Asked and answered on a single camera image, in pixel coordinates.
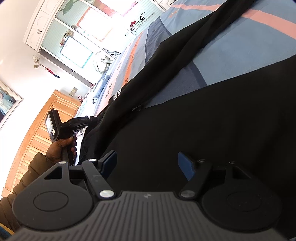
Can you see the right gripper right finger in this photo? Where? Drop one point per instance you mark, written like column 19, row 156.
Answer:
column 195, row 176

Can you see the brown jacket forearm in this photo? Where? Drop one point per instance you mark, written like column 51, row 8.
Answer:
column 40, row 164

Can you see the framed wall picture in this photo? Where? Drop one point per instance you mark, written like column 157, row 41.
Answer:
column 9, row 101

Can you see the wooden headboard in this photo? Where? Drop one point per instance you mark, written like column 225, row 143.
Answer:
column 37, row 138

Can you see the teal sliding wardrobe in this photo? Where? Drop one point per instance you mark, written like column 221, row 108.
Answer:
column 84, row 37

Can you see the black trousers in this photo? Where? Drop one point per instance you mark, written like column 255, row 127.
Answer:
column 248, row 119

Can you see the hanging wall ornament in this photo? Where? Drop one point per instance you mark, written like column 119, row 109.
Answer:
column 37, row 64

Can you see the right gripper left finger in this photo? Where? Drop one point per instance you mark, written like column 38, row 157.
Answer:
column 97, row 173

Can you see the light blue sweatpants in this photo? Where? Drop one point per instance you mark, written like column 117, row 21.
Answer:
column 104, row 85

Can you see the person's left hand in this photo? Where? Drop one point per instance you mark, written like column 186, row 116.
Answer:
column 54, row 152

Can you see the striped star bedsheet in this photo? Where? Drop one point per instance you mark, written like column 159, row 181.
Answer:
column 264, row 35

